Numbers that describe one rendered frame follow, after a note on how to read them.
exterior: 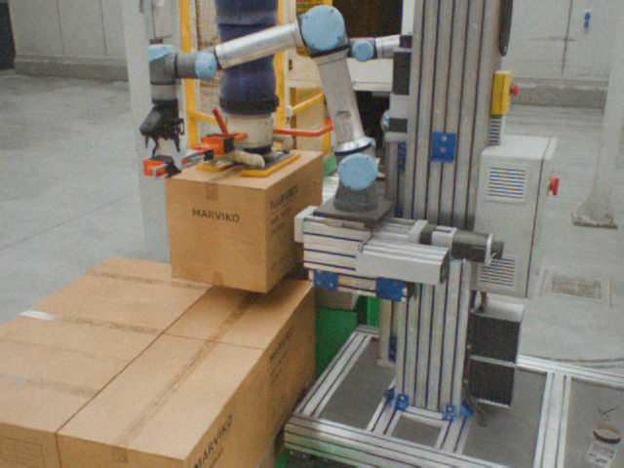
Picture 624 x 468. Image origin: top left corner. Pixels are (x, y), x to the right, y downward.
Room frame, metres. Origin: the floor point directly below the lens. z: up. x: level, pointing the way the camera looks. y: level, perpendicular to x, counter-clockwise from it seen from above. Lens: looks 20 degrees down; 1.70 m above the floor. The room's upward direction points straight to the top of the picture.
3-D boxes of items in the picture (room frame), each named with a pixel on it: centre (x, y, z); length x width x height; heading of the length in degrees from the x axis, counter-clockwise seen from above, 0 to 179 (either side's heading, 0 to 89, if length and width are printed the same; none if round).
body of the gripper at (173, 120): (2.01, 0.44, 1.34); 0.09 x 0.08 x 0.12; 159
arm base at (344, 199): (2.10, -0.15, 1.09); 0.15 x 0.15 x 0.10
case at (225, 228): (2.54, 0.25, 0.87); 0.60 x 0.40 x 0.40; 159
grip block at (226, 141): (2.31, 0.33, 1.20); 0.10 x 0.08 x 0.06; 69
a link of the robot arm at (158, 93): (2.00, 0.45, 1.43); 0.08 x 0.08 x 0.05
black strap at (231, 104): (2.54, 0.24, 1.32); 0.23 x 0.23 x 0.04
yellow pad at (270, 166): (2.51, 0.15, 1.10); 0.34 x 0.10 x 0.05; 159
